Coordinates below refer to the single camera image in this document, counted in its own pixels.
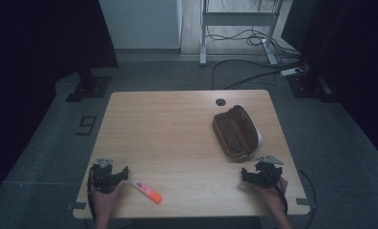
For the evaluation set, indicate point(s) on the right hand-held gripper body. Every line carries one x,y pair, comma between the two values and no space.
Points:
268,173

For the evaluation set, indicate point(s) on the black stand base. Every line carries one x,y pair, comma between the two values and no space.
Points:
90,87
308,87

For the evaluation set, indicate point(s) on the grey tape strip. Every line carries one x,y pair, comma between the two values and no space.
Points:
302,201
79,205

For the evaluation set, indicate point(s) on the person's right hand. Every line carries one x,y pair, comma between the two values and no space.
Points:
271,195

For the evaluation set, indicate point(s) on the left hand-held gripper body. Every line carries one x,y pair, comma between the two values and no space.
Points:
101,178

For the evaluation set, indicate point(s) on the white metal desk frame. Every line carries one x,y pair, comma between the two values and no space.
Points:
238,19

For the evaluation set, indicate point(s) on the white cabinet panel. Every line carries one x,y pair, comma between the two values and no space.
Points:
139,24

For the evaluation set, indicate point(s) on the brown pencil case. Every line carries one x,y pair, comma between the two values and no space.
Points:
236,133

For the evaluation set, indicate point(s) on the orange highlighter pen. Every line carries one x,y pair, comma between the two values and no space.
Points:
147,191

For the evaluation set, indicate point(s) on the white power strip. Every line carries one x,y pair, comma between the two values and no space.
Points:
290,72

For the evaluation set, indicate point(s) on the person's left hand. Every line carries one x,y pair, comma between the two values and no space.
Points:
106,200

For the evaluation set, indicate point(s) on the dark curtain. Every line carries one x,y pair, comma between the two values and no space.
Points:
40,44
349,63

